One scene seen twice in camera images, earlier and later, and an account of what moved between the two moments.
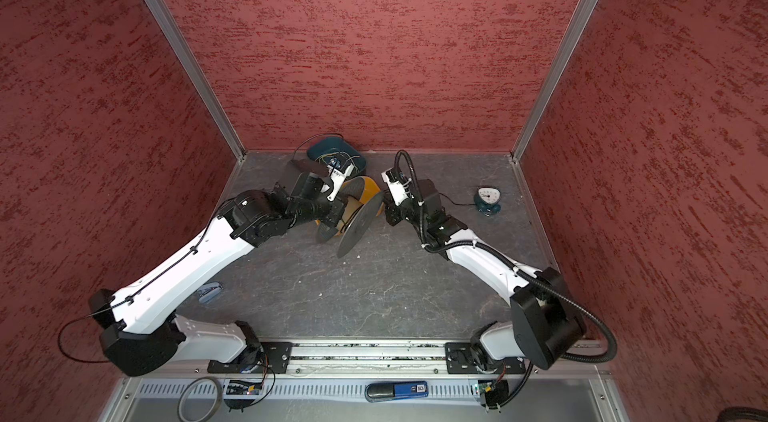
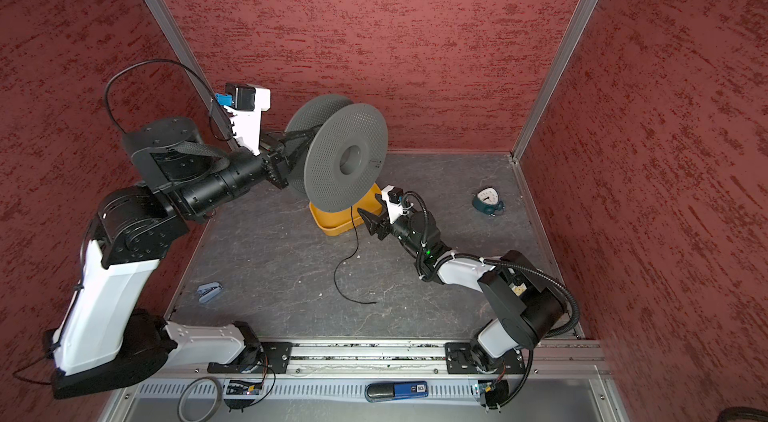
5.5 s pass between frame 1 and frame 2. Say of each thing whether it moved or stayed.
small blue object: stayed
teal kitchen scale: stayed
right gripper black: moved
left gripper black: moved
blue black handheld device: stayed
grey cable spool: moved
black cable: moved
